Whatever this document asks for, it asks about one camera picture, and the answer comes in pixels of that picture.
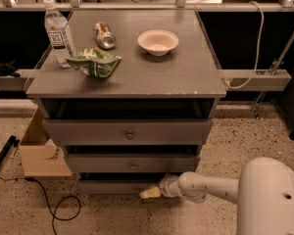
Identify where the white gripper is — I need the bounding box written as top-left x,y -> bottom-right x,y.
140,173 -> 180,199

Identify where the grey bottom drawer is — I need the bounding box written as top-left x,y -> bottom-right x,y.
78,172 -> 166,195

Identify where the grey drawer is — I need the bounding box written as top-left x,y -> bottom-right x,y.
43,119 -> 212,145
78,172 -> 166,195
67,154 -> 199,173

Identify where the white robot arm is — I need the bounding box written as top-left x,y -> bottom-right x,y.
140,157 -> 294,235

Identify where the grey drawer cabinet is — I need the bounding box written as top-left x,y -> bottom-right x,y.
24,9 -> 227,195

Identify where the grey middle drawer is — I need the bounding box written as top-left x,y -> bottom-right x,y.
67,154 -> 199,173

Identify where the grey top drawer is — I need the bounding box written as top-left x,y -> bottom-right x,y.
43,119 -> 212,145

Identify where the cardboard box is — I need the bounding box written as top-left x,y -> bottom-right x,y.
19,110 -> 72,177

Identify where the green chip bag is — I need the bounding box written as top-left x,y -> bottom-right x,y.
67,46 -> 122,78

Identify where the white paper bowl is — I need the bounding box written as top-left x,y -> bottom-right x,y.
137,29 -> 179,57

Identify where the black bar on floor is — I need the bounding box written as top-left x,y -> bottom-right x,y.
0,135 -> 17,164

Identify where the crushed metal can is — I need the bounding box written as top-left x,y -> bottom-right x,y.
94,22 -> 116,50

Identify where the clear plastic water bottle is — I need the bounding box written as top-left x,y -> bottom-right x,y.
43,0 -> 75,69

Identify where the white hanging cable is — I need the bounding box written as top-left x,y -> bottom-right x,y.
224,0 -> 266,90

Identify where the black floor cable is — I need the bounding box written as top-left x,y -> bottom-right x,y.
0,173 -> 82,235

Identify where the black object on rail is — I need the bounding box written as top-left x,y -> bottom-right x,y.
0,62 -> 21,77

